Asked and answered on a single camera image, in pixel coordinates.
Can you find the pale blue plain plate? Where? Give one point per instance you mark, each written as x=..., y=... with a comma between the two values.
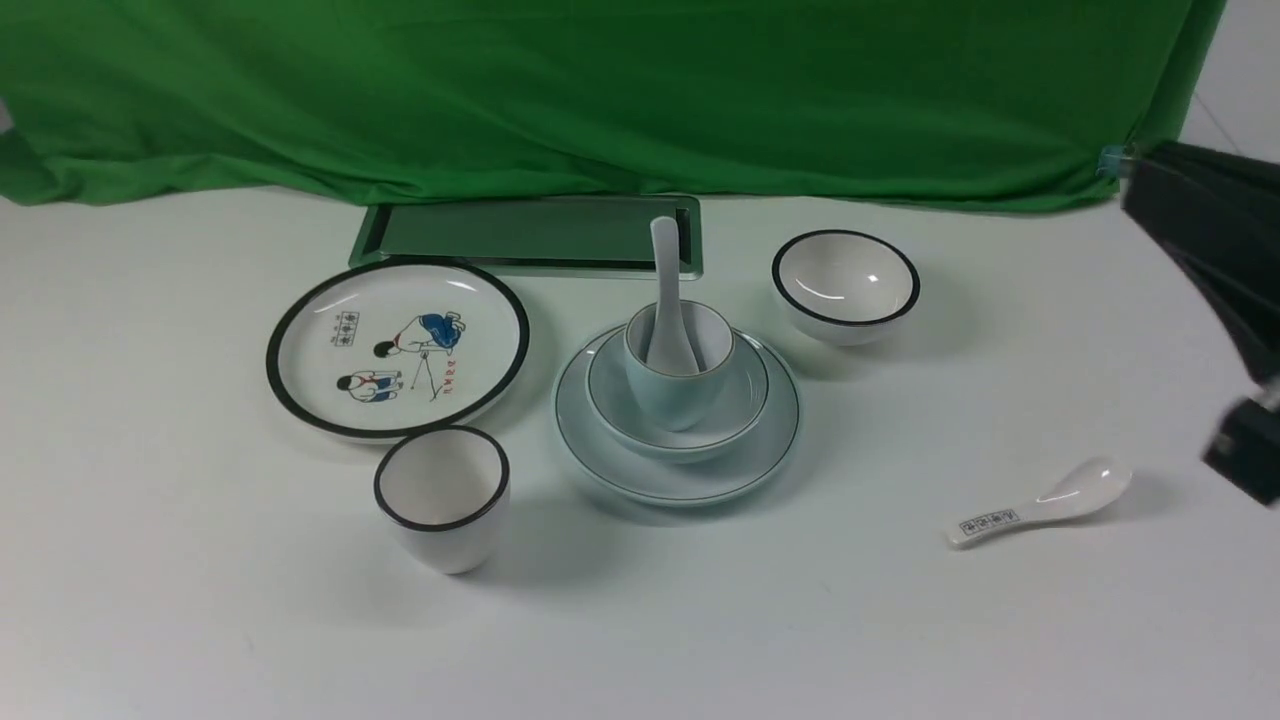
x=763, y=455

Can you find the black rimmed illustrated plate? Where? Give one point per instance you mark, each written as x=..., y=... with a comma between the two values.
x=395, y=348

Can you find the black rimmed white bowl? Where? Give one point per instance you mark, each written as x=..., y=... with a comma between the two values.
x=844, y=288

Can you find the green backdrop cloth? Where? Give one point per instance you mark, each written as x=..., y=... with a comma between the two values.
x=966, y=105

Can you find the black rimmed white cup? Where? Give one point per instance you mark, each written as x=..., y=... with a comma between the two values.
x=446, y=491

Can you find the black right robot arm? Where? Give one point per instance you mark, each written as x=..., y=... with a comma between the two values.
x=1216, y=215

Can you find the white printed ceramic spoon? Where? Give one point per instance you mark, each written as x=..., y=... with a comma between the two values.
x=1088, y=488

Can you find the pale blue ceramic spoon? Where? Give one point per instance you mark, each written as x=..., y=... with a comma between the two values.
x=670, y=349

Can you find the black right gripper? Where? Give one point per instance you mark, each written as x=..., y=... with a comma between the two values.
x=1245, y=446

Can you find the blue binder clip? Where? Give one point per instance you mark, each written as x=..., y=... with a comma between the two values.
x=1117, y=162

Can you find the pale blue bowl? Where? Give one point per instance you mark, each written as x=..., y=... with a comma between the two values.
x=733, y=412

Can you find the pale blue cup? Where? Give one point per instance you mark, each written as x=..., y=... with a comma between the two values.
x=677, y=391

